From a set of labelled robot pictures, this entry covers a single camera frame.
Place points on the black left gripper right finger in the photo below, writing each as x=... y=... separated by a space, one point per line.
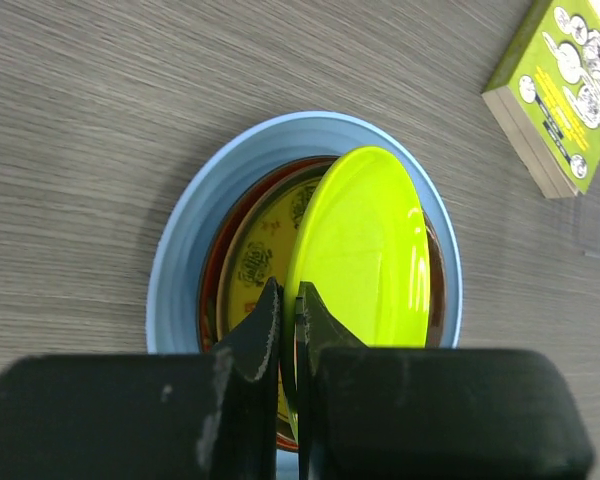
x=420 y=413

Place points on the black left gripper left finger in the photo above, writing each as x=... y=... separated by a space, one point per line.
x=148 y=416

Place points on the light blue plate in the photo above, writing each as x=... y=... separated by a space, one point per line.
x=225 y=186

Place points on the lime green plate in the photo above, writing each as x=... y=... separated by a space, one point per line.
x=362 y=242

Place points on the yellow patterned plate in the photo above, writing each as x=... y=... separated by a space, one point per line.
x=260 y=247

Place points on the red floral plate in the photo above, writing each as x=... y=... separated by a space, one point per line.
x=212 y=271

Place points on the green book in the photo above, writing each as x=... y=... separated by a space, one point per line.
x=545 y=95

